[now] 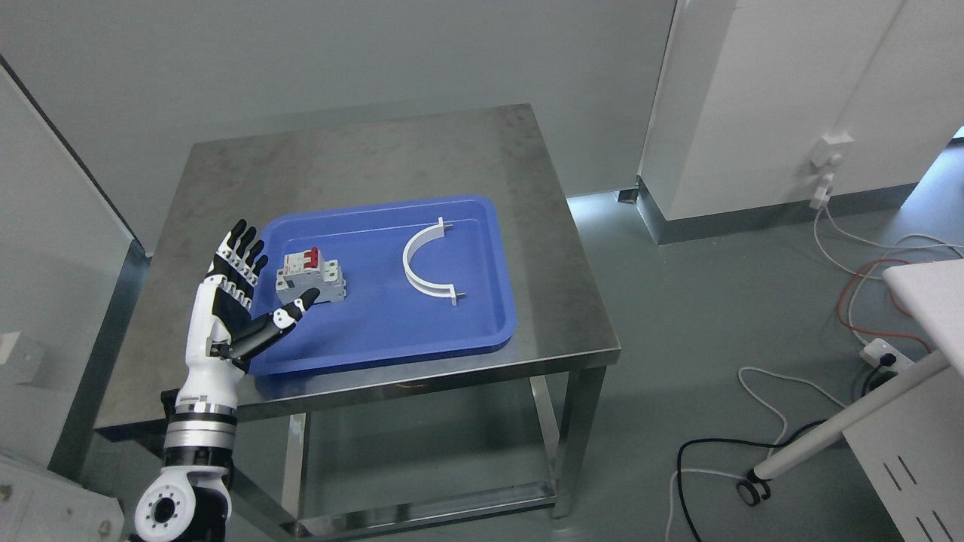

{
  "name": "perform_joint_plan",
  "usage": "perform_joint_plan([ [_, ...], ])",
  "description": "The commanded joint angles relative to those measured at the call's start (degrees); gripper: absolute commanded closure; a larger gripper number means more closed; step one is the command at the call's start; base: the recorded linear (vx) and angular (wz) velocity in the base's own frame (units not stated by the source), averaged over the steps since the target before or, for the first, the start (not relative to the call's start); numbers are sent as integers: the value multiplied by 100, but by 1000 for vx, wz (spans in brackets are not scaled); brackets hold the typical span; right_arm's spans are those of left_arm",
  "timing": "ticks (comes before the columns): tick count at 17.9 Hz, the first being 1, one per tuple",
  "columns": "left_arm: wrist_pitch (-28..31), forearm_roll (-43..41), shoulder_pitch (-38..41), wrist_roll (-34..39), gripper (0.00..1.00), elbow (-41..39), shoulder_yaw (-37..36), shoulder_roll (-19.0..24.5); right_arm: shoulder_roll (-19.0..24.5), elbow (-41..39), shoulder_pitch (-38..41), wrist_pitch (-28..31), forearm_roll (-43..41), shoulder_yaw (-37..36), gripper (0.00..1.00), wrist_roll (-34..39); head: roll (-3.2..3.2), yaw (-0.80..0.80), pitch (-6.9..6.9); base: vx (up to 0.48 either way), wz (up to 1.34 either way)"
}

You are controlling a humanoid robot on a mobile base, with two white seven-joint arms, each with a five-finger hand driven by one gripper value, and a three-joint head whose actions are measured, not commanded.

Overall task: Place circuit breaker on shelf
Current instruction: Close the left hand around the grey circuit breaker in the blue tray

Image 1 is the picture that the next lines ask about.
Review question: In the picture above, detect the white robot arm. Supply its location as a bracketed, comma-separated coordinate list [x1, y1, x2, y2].
[133, 401, 237, 541]

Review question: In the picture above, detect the white rolling desk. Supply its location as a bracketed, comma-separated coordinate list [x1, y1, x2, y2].
[737, 260, 964, 507]

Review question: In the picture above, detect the black cable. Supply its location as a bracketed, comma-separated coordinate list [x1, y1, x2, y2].
[676, 419, 829, 542]

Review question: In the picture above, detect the white power strip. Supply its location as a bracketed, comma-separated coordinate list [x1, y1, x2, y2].
[859, 337, 914, 373]

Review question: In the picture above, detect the white wall socket plug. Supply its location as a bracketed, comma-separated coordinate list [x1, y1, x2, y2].
[809, 132, 854, 211]

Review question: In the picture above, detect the white curved pipe clamp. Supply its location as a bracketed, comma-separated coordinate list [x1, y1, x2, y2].
[401, 216, 465, 306]

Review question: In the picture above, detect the stainless steel table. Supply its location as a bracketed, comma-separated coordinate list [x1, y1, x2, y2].
[94, 104, 621, 541]

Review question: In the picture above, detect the white perforated cabinet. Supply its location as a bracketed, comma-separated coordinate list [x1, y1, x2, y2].
[843, 368, 963, 541]

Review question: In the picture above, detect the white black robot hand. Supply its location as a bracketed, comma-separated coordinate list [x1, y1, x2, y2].
[175, 219, 320, 413]

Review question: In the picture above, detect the blue plastic tray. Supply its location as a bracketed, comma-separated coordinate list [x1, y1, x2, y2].
[250, 195, 519, 376]

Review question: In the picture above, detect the grey circuit breaker red switch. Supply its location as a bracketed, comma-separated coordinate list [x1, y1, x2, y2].
[275, 247, 346, 304]

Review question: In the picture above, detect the orange cable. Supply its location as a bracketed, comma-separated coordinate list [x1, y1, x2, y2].
[840, 259, 933, 353]

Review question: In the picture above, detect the white wall outlet box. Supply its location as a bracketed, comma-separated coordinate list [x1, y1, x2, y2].
[1, 330, 46, 385]

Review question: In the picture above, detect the white cable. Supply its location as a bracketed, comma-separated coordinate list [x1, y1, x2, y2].
[813, 203, 964, 347]

